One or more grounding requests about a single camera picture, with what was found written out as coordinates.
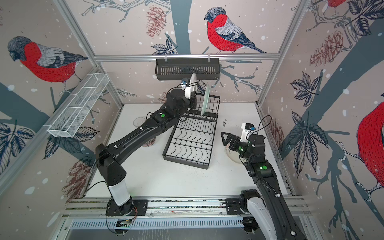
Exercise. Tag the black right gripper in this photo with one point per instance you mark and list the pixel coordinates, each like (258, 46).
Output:
(232, 137)

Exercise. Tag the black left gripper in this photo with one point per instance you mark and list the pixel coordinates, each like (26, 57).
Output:
(192, 100)

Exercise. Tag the pale green plate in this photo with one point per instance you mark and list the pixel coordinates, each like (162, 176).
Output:
(206, 98)

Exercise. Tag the cream plate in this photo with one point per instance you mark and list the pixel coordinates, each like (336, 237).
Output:
(233, 155)

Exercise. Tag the white patterned plate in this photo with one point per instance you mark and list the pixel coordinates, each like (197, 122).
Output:
(193, 84)

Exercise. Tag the clear plastic cup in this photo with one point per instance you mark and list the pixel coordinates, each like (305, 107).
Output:
(139, 121)

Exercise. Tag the pink floral bowl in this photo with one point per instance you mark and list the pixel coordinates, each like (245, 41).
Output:
(149, 143)

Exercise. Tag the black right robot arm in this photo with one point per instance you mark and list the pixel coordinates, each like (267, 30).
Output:
(265, 207)

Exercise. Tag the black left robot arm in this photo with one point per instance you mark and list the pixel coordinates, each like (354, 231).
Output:
(111, 157)

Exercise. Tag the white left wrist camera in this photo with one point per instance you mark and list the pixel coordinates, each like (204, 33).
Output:
(185, 83)

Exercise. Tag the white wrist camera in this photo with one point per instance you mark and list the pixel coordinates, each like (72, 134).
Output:
(185, 83)
(247, 129)

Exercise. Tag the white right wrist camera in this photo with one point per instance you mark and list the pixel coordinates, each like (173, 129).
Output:
(247, 129)

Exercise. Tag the black wire dish rack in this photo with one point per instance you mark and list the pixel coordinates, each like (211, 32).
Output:
(192, 139)

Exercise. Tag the black hanging wall basket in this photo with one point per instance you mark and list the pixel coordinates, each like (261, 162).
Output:
(177, 69)

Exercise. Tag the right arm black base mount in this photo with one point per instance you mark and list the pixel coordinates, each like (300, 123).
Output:
(238, 206)

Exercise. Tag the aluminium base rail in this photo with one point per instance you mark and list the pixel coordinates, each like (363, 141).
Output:
(162, 213)

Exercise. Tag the horizontal aluminium frame bar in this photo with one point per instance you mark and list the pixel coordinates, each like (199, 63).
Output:
(150, 58)

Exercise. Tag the white mesh wall shelf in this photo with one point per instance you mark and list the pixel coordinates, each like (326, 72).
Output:
(71, 118)

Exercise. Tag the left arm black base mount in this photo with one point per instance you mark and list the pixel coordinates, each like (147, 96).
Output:
(131, 208)

